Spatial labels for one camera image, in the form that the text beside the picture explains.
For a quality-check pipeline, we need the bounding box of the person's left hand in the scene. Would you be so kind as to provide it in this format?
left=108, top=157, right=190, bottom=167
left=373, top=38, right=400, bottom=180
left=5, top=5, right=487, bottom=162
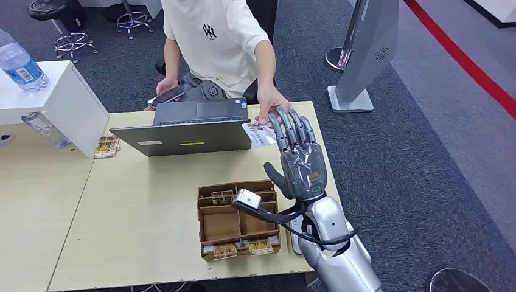
left=254, top=82, right=291, bottom=127

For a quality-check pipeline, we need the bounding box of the person's right hand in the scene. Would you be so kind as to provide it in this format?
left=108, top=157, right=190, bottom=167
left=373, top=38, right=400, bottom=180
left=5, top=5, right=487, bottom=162
left=155, top=76, right=180, bottom=102

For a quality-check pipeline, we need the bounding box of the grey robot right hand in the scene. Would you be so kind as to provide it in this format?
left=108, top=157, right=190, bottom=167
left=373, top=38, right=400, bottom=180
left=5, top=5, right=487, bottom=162
left=263, top=106, right=329, bottom=201

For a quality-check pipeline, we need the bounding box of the black smartphone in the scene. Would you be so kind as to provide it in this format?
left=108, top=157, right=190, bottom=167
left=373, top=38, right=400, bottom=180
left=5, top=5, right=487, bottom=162
left=147, top=86, right=187, bottom=108

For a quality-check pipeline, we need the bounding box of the white ID card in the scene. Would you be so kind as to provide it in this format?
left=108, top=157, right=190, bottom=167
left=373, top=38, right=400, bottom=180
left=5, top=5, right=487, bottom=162
left=242, top=120, right=279, bottom=148

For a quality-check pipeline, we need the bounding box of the gold printed room key card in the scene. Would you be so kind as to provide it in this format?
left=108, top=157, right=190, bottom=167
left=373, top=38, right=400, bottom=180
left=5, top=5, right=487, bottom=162
left=211, top=190, right=235, bottom=206
left=248, top=238, right=275, bottom=257
left=212, top=243, right=239, bottom=261

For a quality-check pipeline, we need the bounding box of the person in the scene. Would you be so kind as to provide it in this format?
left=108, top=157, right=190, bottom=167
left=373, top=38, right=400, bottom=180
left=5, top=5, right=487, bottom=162
left=144, top=0, right=291, bottom=127

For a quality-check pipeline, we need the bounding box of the white card reader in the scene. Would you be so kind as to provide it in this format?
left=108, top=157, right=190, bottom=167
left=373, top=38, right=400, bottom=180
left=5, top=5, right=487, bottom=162
left=289, top=215, right=307, bottom=256

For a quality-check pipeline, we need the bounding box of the gold key card pile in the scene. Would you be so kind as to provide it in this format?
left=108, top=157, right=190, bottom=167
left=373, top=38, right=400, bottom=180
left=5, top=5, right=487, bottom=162
left=93, top=135, right=121, bottom=159

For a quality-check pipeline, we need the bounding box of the brown wooden card organizer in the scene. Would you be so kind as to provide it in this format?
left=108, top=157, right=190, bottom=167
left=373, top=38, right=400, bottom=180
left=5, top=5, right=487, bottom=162
left=197, top=180, right=282, bottom=262

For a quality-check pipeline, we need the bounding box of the grey Lenovo laptop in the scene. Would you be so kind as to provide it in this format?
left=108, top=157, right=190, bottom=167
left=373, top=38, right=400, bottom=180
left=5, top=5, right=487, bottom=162
left=109, top=97, right=253, bottom=158

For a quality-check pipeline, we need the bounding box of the chrome base stool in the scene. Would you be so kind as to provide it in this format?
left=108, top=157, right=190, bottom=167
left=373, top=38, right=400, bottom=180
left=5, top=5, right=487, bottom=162
left=102, top=0, right=155, bottom=40

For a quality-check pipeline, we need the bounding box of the white desk shelf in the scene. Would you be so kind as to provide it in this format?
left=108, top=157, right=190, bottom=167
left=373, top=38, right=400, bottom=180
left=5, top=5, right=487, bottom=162
left=0, top=60, right=110, bottom=159

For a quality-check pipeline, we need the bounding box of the grey kiosk stand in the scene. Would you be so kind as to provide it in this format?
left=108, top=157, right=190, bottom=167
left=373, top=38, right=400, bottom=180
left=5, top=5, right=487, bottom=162
left=327, top=0, right=400, bottom=114

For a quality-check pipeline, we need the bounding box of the clear plastic water bottle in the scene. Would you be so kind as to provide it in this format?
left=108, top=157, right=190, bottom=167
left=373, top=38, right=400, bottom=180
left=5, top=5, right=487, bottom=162
left=21, top=112, right=71, bottom=150
left=0, top=29, right=50, bottom=93

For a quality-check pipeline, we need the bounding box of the black seat chrome stool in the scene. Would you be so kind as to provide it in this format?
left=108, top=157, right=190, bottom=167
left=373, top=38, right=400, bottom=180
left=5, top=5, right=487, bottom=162
left=27, top=0, right=99, bottom=64

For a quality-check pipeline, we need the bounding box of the black round base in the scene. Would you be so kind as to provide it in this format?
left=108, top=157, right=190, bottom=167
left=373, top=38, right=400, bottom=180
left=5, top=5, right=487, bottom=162
left=426, top=268, right=493, bottom=292

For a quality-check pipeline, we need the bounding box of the white counter with dark plinth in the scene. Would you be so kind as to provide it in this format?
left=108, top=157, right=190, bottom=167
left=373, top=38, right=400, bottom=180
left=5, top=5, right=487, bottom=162
left=463, top=0, right=516, bottom=29

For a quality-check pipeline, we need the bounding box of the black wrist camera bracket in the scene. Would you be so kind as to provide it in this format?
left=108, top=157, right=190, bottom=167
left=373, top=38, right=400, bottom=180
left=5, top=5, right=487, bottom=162
left=231, top=200, right=309, bottom=225

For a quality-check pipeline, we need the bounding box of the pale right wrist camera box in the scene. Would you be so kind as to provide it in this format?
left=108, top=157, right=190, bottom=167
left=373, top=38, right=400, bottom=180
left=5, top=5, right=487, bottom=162
left=232, top=188, right=263, bottom=210

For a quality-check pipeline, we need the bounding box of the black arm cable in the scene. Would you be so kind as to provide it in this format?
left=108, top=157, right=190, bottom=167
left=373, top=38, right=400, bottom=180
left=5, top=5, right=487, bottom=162
left=280, top=201, right=360, bottom=259

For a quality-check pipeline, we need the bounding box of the chrome stanchion post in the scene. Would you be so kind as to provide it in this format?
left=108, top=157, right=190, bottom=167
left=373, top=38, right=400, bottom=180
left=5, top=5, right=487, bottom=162
left=324, top=0, right=368, bottom=74

